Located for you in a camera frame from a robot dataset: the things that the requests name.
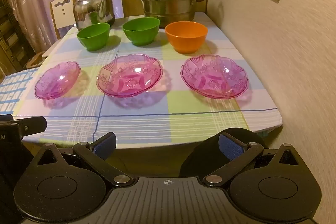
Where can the green plastic bowl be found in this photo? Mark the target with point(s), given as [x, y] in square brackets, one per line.
[141, 35]
[93, 39]

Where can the stainless steel kettle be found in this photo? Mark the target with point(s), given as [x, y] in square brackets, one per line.
[92, 8]

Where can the black folding rack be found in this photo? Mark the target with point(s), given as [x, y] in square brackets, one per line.
[10, 43]

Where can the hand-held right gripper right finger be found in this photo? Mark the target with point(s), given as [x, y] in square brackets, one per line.
[231, 148]

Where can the large pink glass plate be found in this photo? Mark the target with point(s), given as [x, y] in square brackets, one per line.
[128, 77]

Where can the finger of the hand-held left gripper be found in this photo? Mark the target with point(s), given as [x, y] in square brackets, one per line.
[34, 125]

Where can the pink plastic bowl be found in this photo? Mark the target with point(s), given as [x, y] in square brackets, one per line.
[214, 77]

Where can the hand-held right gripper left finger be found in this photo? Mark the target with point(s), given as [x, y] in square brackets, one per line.
[105, 146]

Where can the small pink glass plate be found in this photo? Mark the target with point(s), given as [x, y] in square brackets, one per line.
[56, 81]

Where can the blue white checked cloth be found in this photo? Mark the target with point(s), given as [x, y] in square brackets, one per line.
[13, 92]

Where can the white wooden chair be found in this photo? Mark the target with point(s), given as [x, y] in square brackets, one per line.
[61, 16]

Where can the orange plastic bowl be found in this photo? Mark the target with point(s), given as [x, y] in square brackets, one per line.
[186, 41]

